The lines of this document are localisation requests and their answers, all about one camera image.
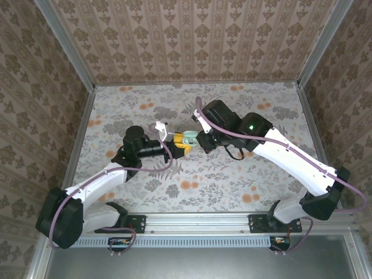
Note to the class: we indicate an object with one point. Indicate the mint green earbud charging case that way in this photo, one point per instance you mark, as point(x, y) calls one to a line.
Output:
point(190, 135)

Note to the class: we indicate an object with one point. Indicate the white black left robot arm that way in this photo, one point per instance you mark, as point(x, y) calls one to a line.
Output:
point(96, 183)

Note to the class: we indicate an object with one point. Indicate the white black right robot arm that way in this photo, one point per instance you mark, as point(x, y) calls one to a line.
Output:
point(296, 160)

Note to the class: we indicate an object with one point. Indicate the floral tablecloth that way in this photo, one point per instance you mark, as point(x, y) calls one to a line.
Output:
point(203, 180)

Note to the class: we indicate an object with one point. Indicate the grey metal panel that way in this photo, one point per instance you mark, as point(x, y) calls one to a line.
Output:
point(203, 264)

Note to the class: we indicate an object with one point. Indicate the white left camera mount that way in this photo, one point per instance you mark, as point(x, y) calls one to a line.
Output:
point(160, 126)

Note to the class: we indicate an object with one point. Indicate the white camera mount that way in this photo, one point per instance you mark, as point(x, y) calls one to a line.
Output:
point(195, 117)
point(160, 126)

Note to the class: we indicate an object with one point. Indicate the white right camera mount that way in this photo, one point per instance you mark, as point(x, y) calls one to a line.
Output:
point(195, 117)

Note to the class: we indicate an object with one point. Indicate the thin aluminium wall rail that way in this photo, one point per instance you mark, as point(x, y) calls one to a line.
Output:
point(197, 83)

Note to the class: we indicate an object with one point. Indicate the aluminium side rail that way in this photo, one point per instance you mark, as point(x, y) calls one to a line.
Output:
point(315, 130)
point(78, 136)

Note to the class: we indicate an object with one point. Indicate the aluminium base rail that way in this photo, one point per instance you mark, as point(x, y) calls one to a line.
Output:
point(197, 223)

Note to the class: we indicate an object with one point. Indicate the aluminium frame post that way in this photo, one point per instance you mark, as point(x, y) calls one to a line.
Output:
point(67, 43)
point(322, 43)

